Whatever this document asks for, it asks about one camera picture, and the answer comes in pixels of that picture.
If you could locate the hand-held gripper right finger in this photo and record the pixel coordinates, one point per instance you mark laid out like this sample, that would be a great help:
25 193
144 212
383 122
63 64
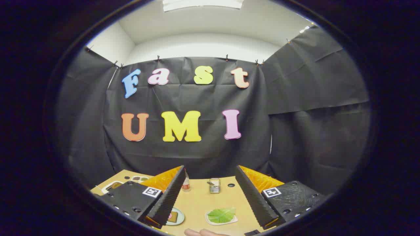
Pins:
252 196

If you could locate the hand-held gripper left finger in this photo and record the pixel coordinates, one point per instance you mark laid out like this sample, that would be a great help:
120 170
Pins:
169 196

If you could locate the green lettuce leaf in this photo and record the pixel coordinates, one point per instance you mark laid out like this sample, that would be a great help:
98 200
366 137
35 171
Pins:
221 215

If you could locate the clear plastic water bottle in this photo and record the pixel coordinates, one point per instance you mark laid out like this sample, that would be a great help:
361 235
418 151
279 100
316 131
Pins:
186 185

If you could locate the pale green round plate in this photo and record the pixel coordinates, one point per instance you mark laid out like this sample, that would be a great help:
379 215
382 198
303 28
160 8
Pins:
180 218

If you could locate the white square plate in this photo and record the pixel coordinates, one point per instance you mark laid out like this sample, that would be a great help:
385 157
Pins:
233 219

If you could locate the white toaster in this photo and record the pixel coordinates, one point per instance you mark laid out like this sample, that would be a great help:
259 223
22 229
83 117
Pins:
106 189

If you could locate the black backdrop cloth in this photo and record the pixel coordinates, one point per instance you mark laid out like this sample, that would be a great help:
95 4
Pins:
197 98

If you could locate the ceiling light panel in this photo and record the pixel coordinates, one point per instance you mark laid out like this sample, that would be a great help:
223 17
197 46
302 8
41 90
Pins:
203 4

